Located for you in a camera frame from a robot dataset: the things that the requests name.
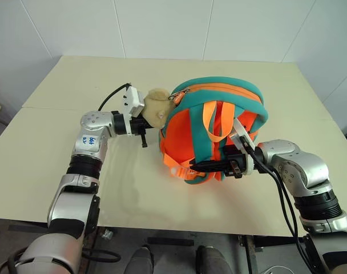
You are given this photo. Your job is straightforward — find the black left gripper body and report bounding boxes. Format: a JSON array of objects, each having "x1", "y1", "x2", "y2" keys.
[{"x1": 130, "y1": 114, "x2": 152, "y2": 135}]

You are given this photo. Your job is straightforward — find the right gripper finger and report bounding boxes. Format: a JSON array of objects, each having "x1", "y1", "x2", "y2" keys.
[
  {"x1": 189, "y1": 166, "x2": 228, "y2": 174},
  {"x1": 193, "y1": 159, "x2": 228, "y2": 168}
]

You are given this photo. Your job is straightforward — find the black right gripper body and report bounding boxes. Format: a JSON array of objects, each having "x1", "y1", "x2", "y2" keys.
[{"x1": 223, "y1": 144, "x2": 248, "y2": 180}]

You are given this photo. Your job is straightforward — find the beige plush toy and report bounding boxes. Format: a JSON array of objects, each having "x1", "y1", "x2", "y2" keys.
[{"x1": 141, "y1": 88, "x2": 174, "y2": 129}]

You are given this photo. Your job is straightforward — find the orange and teal backpack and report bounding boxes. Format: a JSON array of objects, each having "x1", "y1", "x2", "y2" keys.
[{"x1": 159, "y1": 76, "x2": 269, "y2": 186}]

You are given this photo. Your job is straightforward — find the dark rounded shape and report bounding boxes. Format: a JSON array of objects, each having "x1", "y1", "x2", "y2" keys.
[
  {"x1": 196, "y1": 244, "x2": 235, "y2": 274},
  {"x1": 130, "y1": 245, "x2": 155, "y2": 274}
]

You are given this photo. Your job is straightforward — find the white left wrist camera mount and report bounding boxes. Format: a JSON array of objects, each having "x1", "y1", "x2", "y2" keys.
[{"x1": 122, "y1": 87, "x2": 146, "y2": 137}]

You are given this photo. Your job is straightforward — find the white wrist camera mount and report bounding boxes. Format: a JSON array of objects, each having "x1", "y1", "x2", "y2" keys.
[
  {"x1": 122, "y1": 87, "x2": 146, "y2": 137},
  {"x1": 229, "y1": 118, "x2": 259, "y2": 175}
]

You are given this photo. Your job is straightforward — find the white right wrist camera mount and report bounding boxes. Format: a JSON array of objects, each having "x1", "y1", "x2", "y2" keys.
[{"x1": 229, "y1": 118, "x2": 259, "y2": 175}]

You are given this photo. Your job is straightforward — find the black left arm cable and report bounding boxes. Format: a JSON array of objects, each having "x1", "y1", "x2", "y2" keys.
[{"x1": 98, "y1": 83, "x2": 133, "y2": 112}]

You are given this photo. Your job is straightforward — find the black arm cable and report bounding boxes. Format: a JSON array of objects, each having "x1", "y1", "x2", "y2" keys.
[
  {"x1": 239, "y1": 136, "x2": 318, "y2": 274},
  {"x1": 98, "y1": 83, "x2": 133, "y2": 112}
]

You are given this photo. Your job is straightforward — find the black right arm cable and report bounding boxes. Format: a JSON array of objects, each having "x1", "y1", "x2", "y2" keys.
[{"x1": 239, "y1": 136, "x2": 318, "y2": 274}]

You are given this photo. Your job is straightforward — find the black metal table frame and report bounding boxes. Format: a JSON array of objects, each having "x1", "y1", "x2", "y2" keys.
[{"x1": 238, "y1": 234, "x2": 309, "y2": 274}]

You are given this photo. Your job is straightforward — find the black floor cable loop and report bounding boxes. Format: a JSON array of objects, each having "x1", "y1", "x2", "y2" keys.
[{"x1": 81, "y1": 247, "x2": 122, "y2": 263}]

